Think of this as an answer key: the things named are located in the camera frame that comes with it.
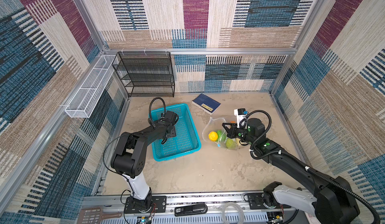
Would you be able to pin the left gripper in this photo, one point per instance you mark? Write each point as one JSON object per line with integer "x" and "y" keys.
{"x": 173, "y": 131}

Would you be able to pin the teal plastic basket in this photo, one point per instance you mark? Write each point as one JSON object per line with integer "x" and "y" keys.
{"x": 185, "y": 142}

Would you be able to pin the blue book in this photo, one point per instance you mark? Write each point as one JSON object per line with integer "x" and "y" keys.
{"x": 206, "y": 103}

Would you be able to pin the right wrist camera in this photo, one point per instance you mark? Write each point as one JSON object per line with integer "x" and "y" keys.
{"x": 241, "y": 117}

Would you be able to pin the white mesh wall tray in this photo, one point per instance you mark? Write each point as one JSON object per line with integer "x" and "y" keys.
{"x": 87, "y": 96}

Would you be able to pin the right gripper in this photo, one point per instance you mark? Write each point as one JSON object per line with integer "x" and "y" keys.
{"x": 230, "y": 134}

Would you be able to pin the black wire shelf rack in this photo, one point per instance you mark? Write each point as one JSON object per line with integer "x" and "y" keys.
{"x": 145, "y": 74}

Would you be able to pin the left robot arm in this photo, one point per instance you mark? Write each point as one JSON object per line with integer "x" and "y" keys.
{"x": 129, "y": 157}

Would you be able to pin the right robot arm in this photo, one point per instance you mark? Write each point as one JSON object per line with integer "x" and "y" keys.
{"x": 334, "y": 203}

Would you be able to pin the black remote device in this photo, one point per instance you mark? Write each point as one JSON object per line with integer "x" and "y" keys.
{"x": 196, "y": 209}

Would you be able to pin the clear zip top bag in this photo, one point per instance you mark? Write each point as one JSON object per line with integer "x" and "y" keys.
{"x": 215, "y": 124}

